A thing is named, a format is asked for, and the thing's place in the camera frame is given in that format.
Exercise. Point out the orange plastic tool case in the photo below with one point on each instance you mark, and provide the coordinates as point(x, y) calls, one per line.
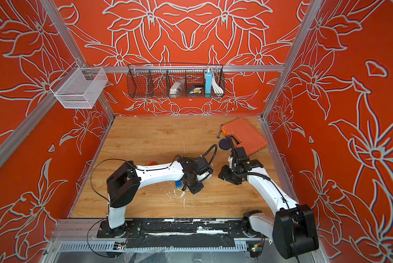
point(246, 136)

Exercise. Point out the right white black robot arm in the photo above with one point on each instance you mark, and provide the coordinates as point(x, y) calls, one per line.
point(293, 229)

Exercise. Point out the clear acrylic wall box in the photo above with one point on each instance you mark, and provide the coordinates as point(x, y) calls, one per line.
point(80, 88)

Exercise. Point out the light blue box in basket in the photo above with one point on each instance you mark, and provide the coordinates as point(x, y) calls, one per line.
point(208, 83)

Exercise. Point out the grey plastic bag in basket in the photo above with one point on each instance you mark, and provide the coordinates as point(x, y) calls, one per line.
point(176, 89)

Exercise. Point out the screwdriver bit beside case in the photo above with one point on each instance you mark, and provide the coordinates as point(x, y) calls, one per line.
point(219, 132)

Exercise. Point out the black wire wall basket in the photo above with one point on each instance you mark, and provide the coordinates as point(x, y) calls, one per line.
point(148, 81)

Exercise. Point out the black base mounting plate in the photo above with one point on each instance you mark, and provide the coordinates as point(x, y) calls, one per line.
point(181, 233)

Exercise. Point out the white slotted cable duct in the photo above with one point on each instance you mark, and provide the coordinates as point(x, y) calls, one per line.
point(96, 246)

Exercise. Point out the black item in basket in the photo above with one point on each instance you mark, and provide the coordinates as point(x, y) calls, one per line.
point(195, 90)

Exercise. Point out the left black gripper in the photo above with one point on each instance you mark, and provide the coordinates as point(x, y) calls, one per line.
point(197, 190)

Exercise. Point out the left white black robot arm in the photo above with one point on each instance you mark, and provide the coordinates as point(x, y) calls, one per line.
point(124, 183)

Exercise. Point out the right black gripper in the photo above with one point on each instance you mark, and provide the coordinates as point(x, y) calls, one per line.
point(224, 173)

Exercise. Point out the dark round disc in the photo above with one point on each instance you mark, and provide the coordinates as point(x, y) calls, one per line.
point(224, 144)

